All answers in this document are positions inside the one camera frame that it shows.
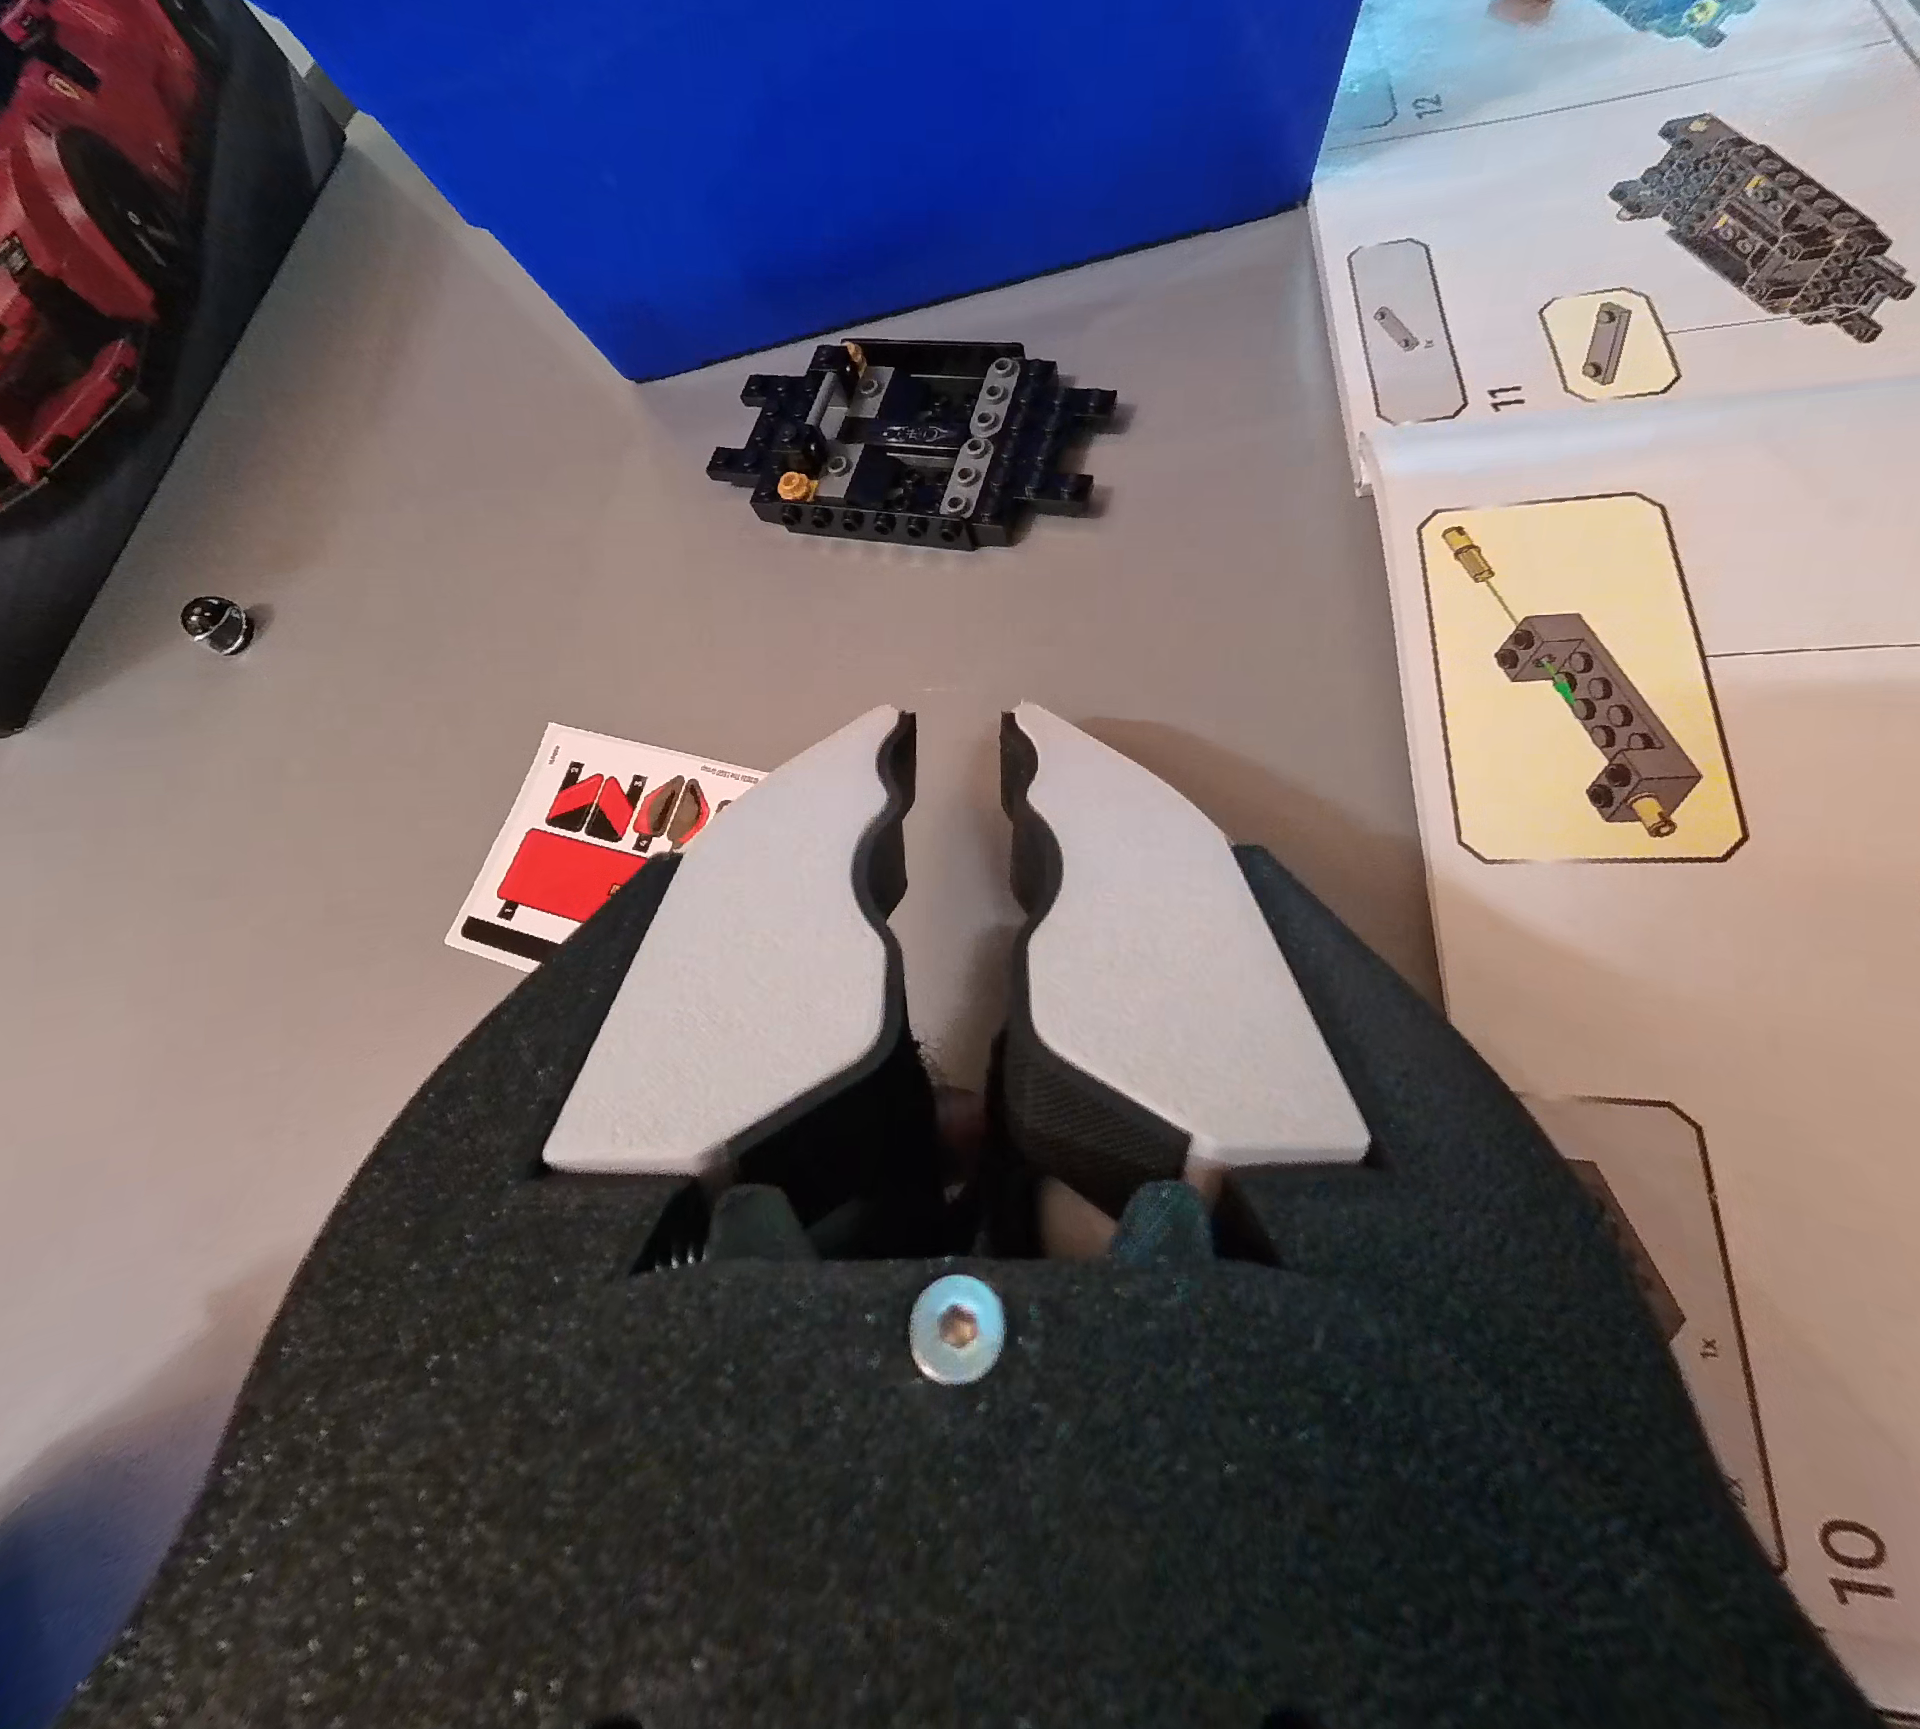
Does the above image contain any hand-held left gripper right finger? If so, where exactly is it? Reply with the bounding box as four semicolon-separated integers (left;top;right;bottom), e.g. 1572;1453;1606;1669
996;701;1374;1177

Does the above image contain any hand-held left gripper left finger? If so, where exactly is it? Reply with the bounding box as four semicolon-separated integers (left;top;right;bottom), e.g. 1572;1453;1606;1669
539;704;920;1180

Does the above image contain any black lego chassis assembly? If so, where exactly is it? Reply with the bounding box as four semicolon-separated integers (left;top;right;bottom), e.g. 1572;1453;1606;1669
707;337;1130;549

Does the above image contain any blue plastic bin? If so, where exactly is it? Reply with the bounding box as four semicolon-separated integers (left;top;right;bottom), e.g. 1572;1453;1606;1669
201;0;1424;384

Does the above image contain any lego instruction booklet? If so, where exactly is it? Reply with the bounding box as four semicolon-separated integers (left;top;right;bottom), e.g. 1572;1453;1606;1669
1308;0;1920;1729

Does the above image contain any lego set box red car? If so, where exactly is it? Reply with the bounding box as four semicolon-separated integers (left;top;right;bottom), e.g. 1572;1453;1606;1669
0;0;339;736

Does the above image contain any red black sticker sheet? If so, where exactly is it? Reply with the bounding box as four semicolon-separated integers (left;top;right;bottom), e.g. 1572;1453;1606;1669
443;721;769;973

